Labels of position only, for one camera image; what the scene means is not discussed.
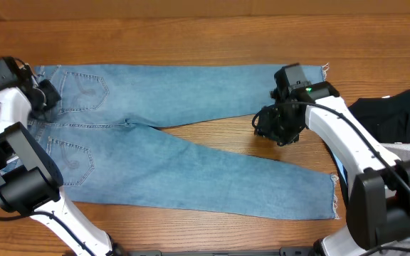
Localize light blue denim jeans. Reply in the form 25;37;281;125
28;65;337;220

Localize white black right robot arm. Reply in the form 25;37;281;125
252;96;410;255

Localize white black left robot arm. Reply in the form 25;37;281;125
0;87;125;255

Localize black garment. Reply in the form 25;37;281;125
349;90;410;146

